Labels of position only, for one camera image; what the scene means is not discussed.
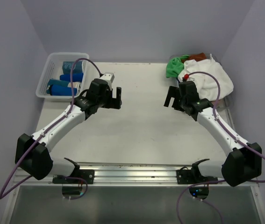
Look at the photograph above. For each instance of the brown towel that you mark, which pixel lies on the brown towel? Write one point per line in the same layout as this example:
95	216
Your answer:
196	57

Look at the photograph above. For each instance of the blue rolled towel front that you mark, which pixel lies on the blue rolled towel front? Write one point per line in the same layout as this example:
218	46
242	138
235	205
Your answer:
57	90

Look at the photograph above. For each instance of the teal and cream rolled towel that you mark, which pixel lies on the teal and cream rolled towel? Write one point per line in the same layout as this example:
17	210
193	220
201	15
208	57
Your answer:
63	83

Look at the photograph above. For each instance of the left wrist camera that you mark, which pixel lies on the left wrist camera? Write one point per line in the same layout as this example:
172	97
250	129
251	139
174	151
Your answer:
109	77

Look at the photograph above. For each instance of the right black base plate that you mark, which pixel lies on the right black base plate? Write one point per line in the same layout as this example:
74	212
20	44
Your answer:
185	175

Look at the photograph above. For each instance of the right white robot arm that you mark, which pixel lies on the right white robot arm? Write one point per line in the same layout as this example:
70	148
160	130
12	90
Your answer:
241	164

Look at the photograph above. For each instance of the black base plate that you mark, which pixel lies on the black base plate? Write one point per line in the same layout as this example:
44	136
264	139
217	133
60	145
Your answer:
185	175
76	177

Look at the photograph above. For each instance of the white plastic basket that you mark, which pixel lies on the white plastic basket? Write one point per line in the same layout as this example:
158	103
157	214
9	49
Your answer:
53	70

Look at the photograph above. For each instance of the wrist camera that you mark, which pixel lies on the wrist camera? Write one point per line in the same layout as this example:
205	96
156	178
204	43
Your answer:
187	77
109	77

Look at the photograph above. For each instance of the white towel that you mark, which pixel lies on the white towel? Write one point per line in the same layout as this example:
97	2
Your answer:
208	72

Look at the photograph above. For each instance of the clear plastic bin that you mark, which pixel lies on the clear plastic bin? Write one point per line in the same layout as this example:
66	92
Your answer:
223	103

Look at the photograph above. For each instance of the aluminium mounting rail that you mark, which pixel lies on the aluminium mounting rail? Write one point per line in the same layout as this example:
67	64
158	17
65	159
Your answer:
143	175

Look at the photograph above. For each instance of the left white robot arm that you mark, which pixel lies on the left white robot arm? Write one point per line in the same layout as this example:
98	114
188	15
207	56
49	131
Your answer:
33	151

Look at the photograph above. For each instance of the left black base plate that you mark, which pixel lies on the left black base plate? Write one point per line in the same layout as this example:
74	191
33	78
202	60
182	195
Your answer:
76	177

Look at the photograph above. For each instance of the teal rolled towel with swirl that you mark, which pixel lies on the teal rolled towel with swirl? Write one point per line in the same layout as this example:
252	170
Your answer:
68	65

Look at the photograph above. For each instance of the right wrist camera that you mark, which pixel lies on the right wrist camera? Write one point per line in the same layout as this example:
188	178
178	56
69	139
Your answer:
187	77

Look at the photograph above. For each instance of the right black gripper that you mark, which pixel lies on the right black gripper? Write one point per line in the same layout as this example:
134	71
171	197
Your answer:
173	92

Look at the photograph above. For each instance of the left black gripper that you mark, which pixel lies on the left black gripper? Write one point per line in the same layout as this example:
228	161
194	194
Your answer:
113	102

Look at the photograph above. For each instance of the green towel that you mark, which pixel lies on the green towel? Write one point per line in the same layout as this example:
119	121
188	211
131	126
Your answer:
175	66

